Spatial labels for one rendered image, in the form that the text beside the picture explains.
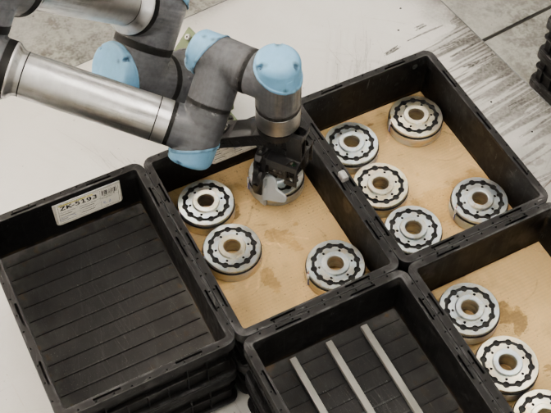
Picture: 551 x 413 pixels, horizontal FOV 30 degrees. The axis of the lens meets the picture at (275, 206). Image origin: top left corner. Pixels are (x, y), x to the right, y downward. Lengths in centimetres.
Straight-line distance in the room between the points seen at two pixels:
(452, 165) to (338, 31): 53
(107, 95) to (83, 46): 169
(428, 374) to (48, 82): 77
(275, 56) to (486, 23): 189
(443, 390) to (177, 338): 45
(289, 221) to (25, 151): 61
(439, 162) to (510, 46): 145
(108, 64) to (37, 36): 143
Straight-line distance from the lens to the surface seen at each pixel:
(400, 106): 200
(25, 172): 215
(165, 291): 179
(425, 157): 197
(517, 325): 180
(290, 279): 179
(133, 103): 166
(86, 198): 183
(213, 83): 164
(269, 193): 182
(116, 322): 177
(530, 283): 185
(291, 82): 159
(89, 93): 166
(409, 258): 171
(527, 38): 341
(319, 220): 186
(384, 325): 176
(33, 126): 222
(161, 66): 198
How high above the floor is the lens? 237
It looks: 55 degrees down
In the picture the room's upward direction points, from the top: straight up
